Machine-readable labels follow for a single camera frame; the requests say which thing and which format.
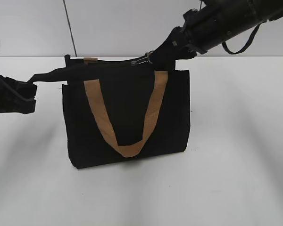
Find black tote bag tan handles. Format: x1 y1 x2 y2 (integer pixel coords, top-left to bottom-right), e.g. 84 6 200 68
62 55 190 169

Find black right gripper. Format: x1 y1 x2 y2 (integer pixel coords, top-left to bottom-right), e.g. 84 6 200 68
149 9 203 71

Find silver zipper pull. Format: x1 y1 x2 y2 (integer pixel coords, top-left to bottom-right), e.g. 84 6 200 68
130 51 153 66

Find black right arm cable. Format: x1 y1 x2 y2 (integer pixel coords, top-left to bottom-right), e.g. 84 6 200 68
221 22 262 55

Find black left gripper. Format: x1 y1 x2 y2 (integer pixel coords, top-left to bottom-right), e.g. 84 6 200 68
0 68 72 114

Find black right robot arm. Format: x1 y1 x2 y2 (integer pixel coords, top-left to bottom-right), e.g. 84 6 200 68
148 0 283 67

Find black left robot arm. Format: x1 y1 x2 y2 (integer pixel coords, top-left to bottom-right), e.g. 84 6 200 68
0 67 80 114

